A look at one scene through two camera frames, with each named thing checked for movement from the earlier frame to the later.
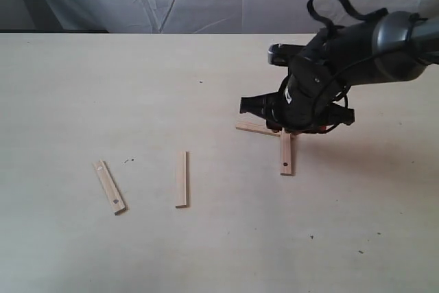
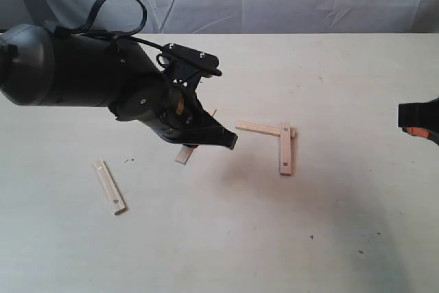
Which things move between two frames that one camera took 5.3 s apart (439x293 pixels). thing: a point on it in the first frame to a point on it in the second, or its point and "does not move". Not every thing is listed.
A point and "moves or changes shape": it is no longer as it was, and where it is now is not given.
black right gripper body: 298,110 to 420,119
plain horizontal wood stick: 256,126 does not move
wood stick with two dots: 286,153 does not move
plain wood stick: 182,189 moves or changes shape
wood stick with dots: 113,195 does not move
